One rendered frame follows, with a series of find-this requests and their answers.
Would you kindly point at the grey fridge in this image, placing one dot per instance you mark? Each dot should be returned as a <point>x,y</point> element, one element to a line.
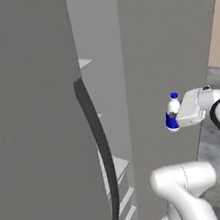
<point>150,75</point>

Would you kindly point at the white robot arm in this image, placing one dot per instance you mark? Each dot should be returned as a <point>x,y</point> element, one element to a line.
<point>195,182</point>

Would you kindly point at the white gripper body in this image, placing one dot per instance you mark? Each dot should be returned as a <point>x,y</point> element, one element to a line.
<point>189,111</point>

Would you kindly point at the grey freezer door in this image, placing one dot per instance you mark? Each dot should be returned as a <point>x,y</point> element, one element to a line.
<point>34,128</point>

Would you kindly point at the blue-capped water bottle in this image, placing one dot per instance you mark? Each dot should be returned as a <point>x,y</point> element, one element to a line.
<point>172,113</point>

